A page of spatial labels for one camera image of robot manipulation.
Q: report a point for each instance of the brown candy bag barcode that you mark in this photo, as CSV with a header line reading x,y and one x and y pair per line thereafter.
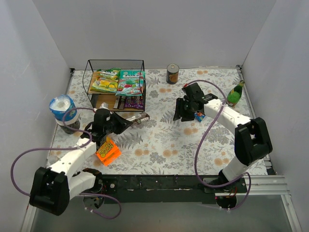
x,y
139,118

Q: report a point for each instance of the teal red candy bag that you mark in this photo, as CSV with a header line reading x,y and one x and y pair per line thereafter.
x,y
131,83

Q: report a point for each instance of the brown M&M candy bag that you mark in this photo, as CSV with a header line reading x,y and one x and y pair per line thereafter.
x,y
129,102

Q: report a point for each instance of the blue M&M candy bag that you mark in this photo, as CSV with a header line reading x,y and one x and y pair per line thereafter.
x,y
199,116

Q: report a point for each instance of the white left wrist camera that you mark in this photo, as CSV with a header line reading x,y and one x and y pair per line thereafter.
x,y
104,105

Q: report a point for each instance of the orange Scrub Daddy box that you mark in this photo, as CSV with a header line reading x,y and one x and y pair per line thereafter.
x,y
108,152

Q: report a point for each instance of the green yellow candy bag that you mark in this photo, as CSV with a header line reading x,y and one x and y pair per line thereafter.
x,y
105,81

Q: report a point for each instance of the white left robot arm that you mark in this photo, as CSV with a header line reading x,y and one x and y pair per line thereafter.
x,y
55,186

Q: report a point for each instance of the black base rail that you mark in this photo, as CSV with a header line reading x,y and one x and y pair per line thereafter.
x,y
159,188

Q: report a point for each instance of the green glass bottle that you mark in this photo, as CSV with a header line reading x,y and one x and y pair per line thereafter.
x,y
235,94

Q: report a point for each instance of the brown tin can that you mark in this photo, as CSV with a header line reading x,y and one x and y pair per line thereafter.
x,y
172,73

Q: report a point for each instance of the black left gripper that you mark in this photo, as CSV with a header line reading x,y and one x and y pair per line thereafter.
x,y
117,123

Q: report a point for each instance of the black wire wooden shelf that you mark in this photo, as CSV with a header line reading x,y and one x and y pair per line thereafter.
x,y
97,98

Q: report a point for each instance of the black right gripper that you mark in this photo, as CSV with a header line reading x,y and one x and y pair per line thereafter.
x,y
183,109

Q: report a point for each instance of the purple M&M candy bag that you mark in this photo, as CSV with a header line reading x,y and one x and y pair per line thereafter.
x,y
138,102

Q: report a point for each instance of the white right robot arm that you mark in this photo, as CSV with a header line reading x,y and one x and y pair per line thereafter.
x,y
252,140

